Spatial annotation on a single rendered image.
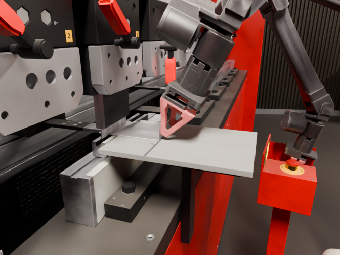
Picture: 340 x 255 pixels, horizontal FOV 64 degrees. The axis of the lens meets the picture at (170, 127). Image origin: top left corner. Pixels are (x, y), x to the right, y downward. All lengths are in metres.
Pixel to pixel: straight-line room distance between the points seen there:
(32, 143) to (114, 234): 0.33
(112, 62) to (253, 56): 2.23
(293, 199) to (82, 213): 0.66
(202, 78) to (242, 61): 2.17
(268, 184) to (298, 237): 1.07
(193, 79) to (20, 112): 0.27
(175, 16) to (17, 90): 0.26
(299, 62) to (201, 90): 0.52
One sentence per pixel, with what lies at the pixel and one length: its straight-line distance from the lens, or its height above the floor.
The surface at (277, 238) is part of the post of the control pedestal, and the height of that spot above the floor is 0.49.
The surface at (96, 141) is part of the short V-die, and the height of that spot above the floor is 1.00.
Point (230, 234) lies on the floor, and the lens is 1.87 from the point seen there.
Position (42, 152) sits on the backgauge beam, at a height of 0.91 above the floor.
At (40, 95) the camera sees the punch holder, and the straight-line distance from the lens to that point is 0.34.
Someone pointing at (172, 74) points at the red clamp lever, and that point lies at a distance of 0.65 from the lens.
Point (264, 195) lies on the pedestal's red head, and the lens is 0.96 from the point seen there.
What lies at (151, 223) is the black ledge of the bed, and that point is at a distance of 0.51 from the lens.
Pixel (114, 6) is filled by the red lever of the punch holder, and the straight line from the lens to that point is 0.40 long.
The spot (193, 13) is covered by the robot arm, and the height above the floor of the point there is 1.22.
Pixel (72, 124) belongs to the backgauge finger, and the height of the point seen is 1.00.
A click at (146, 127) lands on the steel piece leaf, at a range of 0.58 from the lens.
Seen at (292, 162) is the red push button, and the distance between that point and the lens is 0.94.
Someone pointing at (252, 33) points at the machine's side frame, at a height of 1.20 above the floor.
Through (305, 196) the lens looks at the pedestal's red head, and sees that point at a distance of 0.95.
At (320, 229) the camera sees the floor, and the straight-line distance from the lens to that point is 2.10.
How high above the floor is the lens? 1.19
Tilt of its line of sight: 19 degrees down
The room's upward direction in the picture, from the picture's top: straight up
